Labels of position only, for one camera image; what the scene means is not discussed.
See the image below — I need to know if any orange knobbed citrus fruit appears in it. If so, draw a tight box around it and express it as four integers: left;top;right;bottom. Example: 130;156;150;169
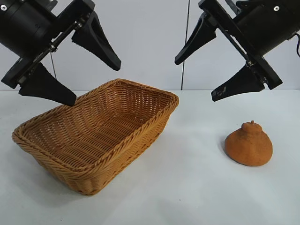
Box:
224;120;274;167

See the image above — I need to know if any woven tan wicker basket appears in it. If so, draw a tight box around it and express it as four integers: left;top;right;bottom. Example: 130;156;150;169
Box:
12;78;180;196

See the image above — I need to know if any blue cable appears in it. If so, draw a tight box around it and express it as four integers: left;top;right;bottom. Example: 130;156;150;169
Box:
294;32;300;57

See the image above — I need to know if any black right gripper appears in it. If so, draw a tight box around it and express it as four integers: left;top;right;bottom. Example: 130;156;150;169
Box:
174;0;300;102

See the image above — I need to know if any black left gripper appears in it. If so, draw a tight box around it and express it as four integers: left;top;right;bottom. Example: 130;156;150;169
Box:
0;0;96;107

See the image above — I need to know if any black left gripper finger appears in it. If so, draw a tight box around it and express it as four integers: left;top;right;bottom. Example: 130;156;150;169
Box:
71;11;122;71

